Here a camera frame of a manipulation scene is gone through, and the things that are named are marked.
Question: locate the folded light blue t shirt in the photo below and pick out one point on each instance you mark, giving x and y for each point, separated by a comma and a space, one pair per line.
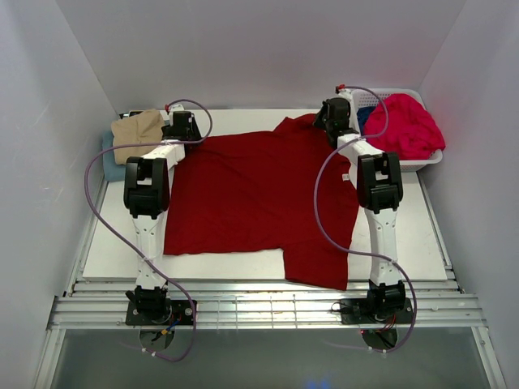
112, 171

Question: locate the dark blue t shirt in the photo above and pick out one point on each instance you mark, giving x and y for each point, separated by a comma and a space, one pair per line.
362, 116

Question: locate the pink crumpled t shirt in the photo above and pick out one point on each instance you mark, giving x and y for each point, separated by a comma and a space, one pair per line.
411, 132

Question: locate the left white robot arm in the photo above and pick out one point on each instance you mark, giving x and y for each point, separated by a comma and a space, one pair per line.
146, 196

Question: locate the dark red t shirt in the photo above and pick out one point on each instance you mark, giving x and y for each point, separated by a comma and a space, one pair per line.
279, 189

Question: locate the white plastic basket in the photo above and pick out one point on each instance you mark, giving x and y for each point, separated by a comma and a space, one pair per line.
379, 116

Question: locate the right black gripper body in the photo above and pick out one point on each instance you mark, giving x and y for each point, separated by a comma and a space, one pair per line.
321, 120

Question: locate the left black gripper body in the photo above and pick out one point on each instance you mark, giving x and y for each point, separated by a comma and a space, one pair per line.
194, 133

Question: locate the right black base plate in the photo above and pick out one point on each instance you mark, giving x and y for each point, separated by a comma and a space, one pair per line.
360, 311

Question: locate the folded beige t shirt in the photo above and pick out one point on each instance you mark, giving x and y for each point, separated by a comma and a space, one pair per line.
144, 127

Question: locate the aluminium rail frame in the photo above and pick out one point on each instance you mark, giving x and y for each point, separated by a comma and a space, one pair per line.
246, 291

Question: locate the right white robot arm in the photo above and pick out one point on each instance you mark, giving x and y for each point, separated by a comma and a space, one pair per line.
379, 189

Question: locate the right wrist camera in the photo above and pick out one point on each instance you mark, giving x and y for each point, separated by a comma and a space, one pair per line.
345, 92

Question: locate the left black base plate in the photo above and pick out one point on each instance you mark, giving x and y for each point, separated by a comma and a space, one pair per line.
173, 311

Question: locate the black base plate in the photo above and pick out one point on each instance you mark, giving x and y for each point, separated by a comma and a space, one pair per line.
173, 311
360, 311

